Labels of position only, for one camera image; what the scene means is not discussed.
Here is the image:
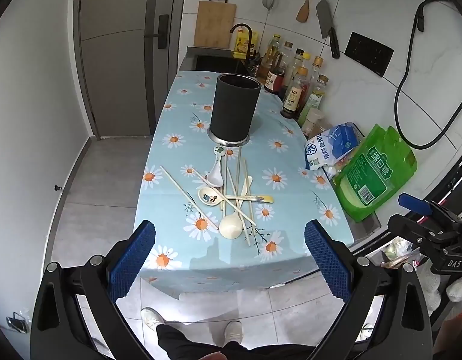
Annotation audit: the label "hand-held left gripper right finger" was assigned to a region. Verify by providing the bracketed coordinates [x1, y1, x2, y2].
[303, 220, 434, 360]

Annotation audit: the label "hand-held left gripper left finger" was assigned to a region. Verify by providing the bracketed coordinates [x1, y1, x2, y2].
[30, 219, 157, 360]

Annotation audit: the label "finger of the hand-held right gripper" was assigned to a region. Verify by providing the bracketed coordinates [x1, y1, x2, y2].
[387, 213, 448, 247]
[399, 193, 462, 233]

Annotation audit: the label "bunch of chopsticks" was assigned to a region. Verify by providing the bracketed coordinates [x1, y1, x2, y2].
[159, 149, 258, 247]

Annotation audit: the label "cream spoon cartoon print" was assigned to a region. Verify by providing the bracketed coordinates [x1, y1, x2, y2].
[198, 187, 275, 208]

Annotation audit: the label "plain cream spoon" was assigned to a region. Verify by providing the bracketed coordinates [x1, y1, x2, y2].
[219, 175, 254, 240]

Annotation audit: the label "white spoon green print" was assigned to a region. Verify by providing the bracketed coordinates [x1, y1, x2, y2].
[205, 146, 226, 188]

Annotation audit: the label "black utensil holder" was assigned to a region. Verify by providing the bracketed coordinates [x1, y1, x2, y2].
[207, 73, 262, 146]

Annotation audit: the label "person's right hand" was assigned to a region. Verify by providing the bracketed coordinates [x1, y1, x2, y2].
[419, 266, 462, 311]

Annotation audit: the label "clear plastic bag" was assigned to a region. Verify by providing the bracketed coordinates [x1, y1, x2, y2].
[381, 239, 421, 268]

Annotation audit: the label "green plastic bag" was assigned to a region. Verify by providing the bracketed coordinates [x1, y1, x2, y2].
[334, 124, 418, 223]

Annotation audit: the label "white shoe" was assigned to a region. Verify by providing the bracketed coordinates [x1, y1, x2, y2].
[224, 320, 243, 344]
[141, 307, 166, 331]

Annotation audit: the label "person's black pants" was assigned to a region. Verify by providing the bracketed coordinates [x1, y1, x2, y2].
[156, 320, 317, 360]

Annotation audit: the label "blue white salt bag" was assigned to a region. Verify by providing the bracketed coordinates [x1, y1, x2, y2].
[304, 122, 361, 171]

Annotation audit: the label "white lid spice jar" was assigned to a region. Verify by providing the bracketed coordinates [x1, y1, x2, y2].
[302, 108, 325, 137]

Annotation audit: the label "daisy print tablecloth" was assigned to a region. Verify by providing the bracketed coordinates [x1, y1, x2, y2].
[133, 70, 354, 301]

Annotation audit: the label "brown vinegar bottle white label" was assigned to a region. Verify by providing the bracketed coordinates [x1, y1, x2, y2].
[280, 66, 310, 120]

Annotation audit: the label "clear bottle gold cap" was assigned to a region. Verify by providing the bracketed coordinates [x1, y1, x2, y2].
[281, 41, 294, 79]
[309, 56, 325, 94]

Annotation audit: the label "grey door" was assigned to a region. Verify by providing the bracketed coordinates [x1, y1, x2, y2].
[74, 0, 179, 139]

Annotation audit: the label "clear bottle black cap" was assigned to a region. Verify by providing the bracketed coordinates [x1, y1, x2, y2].
[291, 48, 306, 83]

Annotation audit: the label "dark soy sauce bottle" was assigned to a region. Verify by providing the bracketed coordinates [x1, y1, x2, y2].
[264, 54, 286, 94]

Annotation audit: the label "tall oil bottle yellow cap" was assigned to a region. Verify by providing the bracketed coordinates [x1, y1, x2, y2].
[261, 34, 285, 68]

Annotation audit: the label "black sink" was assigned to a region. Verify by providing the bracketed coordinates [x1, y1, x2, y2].
[193, 54, 254, 76]

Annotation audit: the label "black faucet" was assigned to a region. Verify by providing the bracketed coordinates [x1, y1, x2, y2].
[230, 23, 258, 73]

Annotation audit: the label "yellow oil jug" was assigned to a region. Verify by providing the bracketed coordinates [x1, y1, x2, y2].
[233, 29, 259, 60]

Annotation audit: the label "bamboo cutting board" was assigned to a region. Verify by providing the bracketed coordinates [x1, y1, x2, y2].
[193, 0, 238, 49]

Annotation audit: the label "black wall outlet panel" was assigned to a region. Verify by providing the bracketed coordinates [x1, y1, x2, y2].
[345, 32, 394, 78]

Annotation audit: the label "black cable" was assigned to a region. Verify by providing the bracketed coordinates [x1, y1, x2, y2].
[394, 0, 462, 150]

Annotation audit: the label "steel cleaver black handle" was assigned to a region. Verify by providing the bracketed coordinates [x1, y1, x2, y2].
[315, 0, 341, 60]

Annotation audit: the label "black door lock handle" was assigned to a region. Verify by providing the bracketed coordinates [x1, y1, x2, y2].
[145, 14, 170, 49]

